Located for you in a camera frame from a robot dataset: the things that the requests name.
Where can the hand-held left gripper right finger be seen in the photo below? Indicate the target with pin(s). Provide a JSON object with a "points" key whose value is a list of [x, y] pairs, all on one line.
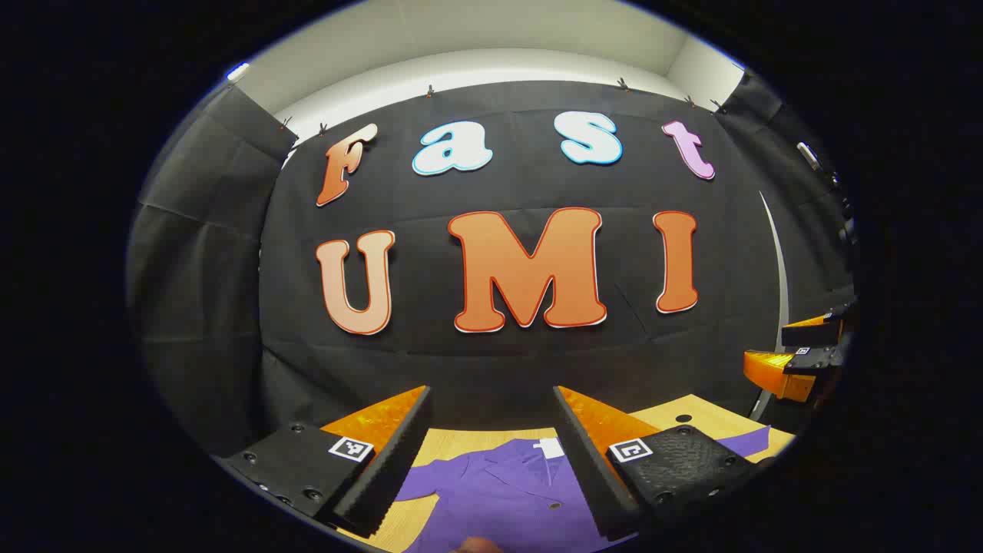
{"points": [[591, 476]]}

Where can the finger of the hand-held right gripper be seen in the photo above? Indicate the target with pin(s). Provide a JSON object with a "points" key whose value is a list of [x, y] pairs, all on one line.
{"points": [[814, 334], [772, 372]]}

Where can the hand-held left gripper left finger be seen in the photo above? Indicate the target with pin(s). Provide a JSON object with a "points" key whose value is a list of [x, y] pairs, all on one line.
{"points": [[388, 468]]}

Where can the purple collared shirt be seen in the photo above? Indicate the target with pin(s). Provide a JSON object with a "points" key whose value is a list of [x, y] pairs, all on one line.
{"points": [[507, 491]]}

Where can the silver cylindrical object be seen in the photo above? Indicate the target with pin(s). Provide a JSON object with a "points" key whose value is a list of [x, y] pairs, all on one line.
{"points": [[808, 155]]}

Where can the white wall fixture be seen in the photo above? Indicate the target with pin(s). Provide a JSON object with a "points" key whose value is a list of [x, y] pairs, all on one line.
{"points": [[238, 71]]}

